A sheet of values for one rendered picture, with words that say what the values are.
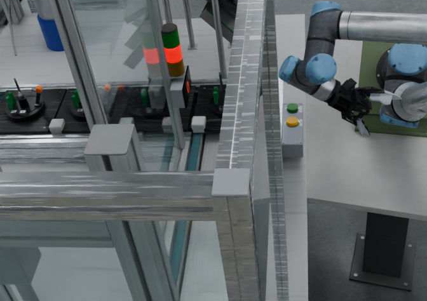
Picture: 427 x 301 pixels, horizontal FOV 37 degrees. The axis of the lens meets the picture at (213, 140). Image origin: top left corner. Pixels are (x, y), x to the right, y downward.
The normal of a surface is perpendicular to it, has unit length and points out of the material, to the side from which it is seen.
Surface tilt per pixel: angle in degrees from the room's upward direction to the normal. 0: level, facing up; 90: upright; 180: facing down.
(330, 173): 0
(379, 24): 46
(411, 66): 33
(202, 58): 0
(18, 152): 90
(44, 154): 90
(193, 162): 0
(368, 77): 41
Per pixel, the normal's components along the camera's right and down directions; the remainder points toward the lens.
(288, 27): -0.11, -0.73
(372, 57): -0.24, -0.11
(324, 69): 0.27, -0.02
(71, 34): -0.10, 0.68
